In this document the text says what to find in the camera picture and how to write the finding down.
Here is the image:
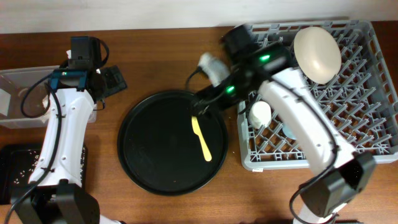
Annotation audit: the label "light blue cup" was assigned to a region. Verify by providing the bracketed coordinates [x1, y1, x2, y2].
[282, 123, 297, 140]

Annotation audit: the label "white tissue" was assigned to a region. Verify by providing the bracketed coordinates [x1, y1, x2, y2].
[42, 95, 50, 111]

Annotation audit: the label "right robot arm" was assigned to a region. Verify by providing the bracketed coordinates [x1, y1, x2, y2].
[193, 42, 376, 223]

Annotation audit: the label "clear plastic bin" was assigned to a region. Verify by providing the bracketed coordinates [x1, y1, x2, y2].
[1, 67, 97, 133]

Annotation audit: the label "cream cup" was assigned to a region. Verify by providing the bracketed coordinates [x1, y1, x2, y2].
[248, 101, 272, 129]

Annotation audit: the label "round black tray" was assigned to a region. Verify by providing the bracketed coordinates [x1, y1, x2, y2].
[117, 90, 228, 196]

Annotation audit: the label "black rectangular bin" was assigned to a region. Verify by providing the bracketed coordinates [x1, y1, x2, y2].
[1, 143, 100, 215]

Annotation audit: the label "large beige plate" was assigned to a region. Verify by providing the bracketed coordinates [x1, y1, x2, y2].
[294, 27, 341, 84]

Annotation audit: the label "spilled rice grains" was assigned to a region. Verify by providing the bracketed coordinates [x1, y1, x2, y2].
[10, 147, 87, 187]

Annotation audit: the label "yellow plastic knife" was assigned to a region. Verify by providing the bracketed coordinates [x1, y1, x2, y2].
[191, 116, 212, 162]

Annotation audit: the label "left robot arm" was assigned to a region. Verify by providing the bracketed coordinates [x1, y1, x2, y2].
[9, 65, 124, 223]

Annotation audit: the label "white label on bin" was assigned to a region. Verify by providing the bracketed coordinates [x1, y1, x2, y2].
[0, 89, 11, 116]

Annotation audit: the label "grey dishwasher rack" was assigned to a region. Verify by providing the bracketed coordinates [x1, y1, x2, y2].
[237, 20, 397, 172]

